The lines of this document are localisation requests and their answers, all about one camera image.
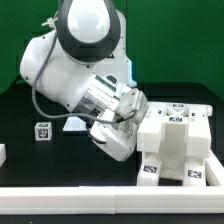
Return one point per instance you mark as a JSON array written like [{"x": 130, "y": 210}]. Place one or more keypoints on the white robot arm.
[{"x": 60, "y": 65}]

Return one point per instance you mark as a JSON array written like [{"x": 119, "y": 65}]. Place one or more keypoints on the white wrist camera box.
[{"x": 134, "y": 100}]

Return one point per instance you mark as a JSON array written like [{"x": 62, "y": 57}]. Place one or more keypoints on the white chair seat part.
[{"x": 173, "y": 164}]

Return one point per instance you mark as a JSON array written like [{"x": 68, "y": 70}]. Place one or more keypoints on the white tag sheet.
[{"x": 74, "y": 124}]

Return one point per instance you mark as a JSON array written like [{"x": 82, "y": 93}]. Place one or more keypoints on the white L-shaped fence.
[{"x": 116, "y": 200}]

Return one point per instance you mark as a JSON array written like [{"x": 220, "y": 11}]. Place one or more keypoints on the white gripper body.
[{"x": 116, "y": 134}]

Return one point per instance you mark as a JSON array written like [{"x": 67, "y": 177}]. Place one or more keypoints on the small white cube nut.
[{"x": 43, "y": 131}]

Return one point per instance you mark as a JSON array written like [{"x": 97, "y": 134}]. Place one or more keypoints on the white chair back frame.
[{"x": 176, "y": 127}]

